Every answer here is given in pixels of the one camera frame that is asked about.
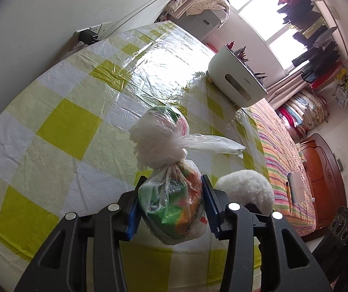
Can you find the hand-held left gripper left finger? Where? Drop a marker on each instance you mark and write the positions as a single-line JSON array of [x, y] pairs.
[[133, 222]]

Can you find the white wall socket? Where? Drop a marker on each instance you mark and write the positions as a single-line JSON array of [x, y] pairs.
[[104, 28]]

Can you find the window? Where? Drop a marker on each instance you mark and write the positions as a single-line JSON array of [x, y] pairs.
[[259, 15]]

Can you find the floral hanging cloth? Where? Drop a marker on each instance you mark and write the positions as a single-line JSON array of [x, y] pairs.
[[344, 92]]

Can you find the wooden headboard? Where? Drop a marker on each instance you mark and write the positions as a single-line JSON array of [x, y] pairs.
[[322, 182]]

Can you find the polka dot garment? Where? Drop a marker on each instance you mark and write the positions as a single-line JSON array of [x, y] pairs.
[[210, 1]]

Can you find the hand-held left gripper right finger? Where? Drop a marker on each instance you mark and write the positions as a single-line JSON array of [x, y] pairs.
[[211, 216]]

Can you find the metal clothes rail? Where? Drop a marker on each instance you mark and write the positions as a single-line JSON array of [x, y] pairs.
[[339, 33]]

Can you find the white air cooler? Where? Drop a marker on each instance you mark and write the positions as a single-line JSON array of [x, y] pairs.
[[198, 24]]

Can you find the bed with striped sheet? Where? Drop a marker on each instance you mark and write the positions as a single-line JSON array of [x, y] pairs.
[[277, 158]]

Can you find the wooden pen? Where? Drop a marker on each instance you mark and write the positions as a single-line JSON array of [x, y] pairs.
[[288, 191]]

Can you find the stack of folded quilts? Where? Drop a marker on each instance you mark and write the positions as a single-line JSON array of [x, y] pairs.
[[304, 112]]

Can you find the red box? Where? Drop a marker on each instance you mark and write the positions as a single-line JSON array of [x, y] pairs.
[[212, 47]]

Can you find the row of hanging clothes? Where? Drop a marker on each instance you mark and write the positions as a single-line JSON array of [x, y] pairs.
[[313, 54]]

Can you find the black plug adapter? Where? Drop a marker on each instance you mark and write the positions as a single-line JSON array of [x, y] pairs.
[[87, 38]]

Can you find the clear bag of snack wrappers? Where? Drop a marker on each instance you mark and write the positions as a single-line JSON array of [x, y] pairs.
[[161, 133]]

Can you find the white plush toy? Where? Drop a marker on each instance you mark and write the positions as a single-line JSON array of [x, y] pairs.
[[243, 187]]

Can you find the beige curtain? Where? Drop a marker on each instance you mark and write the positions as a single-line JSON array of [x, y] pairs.
[[286, 86]]

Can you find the white desk organizer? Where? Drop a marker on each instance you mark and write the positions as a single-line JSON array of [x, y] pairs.
[[234, 76]]

